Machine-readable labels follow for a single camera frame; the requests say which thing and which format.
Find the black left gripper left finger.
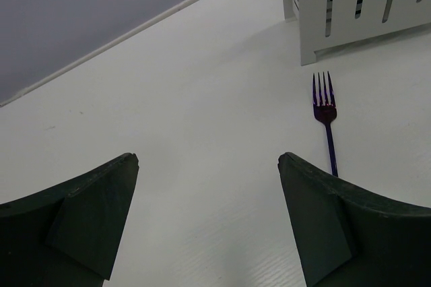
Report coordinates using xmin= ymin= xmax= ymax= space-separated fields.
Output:
xmin=1 ymin=153 xmax=139 ymax=286

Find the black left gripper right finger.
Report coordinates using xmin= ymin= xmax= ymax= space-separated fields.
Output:
xmin=278 ymin=152 xmax=430 ymax=286

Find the purple iridescent fork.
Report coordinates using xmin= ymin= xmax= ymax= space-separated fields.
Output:
xmin=312 ymin=71 xmax=339 ymax=177

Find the white perforated utensil caddy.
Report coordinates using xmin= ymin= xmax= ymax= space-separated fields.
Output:
xmin=283 ymin=0 xmax=430 ymax=65

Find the aluminium table edge rail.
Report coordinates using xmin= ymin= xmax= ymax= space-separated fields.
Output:
xmin=1 ymin=0 xmax=199 ymax=105

